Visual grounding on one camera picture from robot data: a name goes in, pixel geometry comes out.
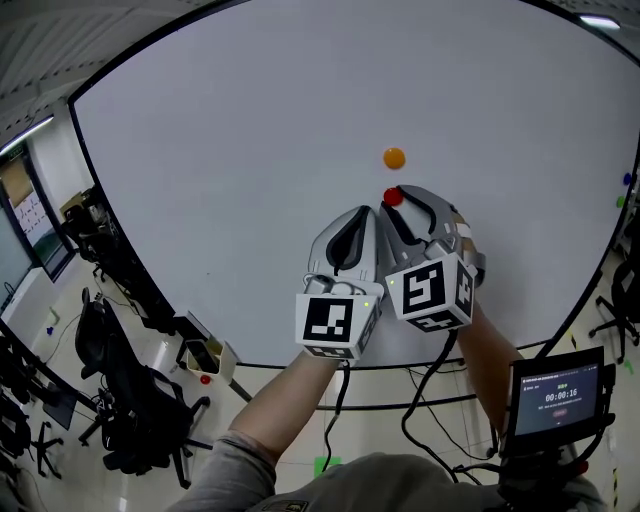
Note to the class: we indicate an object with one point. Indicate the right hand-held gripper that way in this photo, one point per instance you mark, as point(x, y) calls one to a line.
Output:
point(425, 290)

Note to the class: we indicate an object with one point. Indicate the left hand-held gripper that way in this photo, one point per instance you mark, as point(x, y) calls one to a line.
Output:
point(325, 322)

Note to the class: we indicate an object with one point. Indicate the red round magnet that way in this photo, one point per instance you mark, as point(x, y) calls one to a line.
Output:
point(393, 196)

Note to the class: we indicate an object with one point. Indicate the orange round magnet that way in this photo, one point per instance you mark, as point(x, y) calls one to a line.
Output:
point(394, 158)

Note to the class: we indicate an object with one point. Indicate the blue round magnet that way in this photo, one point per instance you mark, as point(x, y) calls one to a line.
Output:
point(626, 178)

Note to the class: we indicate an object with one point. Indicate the person's right forearm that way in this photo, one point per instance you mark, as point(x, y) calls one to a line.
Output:
point(487, 360)

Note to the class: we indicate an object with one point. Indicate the person's left forearm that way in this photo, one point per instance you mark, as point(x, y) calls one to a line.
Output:
point(280, 400)

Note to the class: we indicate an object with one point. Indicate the person's right hand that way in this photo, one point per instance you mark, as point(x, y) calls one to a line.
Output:
point(468, 246)

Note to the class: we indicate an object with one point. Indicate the large white whiteboard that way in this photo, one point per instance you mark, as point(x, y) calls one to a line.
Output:
point(250, 150)

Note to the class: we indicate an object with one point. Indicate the black whiteboard stand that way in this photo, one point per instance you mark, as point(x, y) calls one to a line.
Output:
point(390, 404)

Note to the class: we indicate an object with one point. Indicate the white marker tray box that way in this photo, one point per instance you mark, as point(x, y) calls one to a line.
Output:
point(227, 362)

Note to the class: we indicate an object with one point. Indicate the black board eraser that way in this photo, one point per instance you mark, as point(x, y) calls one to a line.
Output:
point(202, 355)

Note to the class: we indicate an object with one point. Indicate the black office chair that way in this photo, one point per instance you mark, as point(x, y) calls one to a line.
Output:
point(625, 295)
point(130, 375)
point(92, 240)

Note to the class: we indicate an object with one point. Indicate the black timer screen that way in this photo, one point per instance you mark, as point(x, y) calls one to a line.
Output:
point(557, 400)

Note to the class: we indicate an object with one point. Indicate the person's grey shirt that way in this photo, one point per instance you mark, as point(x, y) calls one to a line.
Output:
point(380, 485)

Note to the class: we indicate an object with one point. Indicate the rectangular ceiling panel light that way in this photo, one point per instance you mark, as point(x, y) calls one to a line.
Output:
point(600, 21)

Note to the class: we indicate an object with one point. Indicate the black framed glass door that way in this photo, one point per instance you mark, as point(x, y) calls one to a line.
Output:
point(20, 240)

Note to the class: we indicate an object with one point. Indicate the long ceiling strip light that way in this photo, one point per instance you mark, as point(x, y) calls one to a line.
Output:
point(25, 132)

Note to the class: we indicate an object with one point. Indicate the black star base stand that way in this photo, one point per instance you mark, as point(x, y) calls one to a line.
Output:
point(45, 445)

